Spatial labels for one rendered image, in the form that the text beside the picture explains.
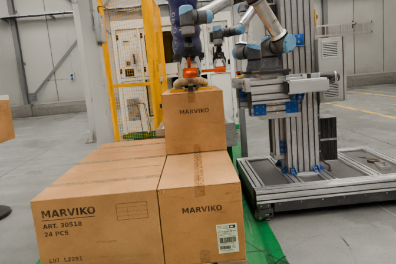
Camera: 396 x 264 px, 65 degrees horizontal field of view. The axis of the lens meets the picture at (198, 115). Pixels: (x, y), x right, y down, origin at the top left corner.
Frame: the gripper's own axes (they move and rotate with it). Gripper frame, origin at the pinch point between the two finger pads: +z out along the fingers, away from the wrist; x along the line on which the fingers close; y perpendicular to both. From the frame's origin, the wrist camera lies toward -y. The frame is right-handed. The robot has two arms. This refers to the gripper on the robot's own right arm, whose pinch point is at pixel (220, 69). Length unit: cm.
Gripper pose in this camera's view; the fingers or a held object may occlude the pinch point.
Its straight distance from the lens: 262.5
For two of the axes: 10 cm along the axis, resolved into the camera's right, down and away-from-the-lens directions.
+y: 0.4, 1.3, -9.9
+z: 0.9, 9.9, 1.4
